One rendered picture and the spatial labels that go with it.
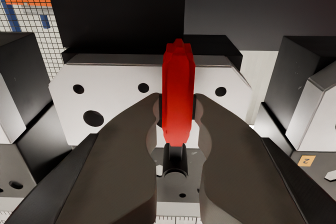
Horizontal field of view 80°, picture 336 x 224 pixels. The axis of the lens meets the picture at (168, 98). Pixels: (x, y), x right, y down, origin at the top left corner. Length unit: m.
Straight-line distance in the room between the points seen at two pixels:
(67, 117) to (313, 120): 0.19
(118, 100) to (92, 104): 0.02
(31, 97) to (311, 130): 0.26
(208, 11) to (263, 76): 4.24
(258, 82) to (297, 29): 4.16
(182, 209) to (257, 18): 0.60
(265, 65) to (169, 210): 4.59
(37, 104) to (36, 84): 0.02
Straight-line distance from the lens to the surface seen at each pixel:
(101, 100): 0.16
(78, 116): 0.18
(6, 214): 0.35
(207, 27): 0.70
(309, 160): 0.23
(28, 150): 0.25
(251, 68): 4.78
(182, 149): 0.16
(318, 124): 0.20
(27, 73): 0.25
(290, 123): 0.22
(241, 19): 0.72
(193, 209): 0.27
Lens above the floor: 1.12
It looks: 31 degrees up
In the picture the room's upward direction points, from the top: 180 degrees counter-clockwise
